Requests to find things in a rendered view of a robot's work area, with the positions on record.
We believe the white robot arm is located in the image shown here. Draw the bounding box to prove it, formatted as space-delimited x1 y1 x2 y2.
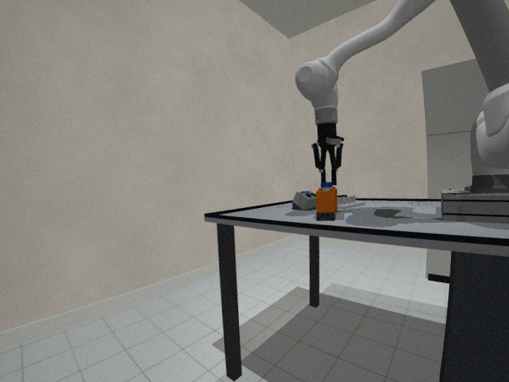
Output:
296 0 509 193

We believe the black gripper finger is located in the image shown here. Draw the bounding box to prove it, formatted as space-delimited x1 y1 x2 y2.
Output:
311 142 328 183
328 143 343 185

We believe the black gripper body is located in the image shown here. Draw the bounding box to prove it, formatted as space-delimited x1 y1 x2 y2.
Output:
317 122 337 151

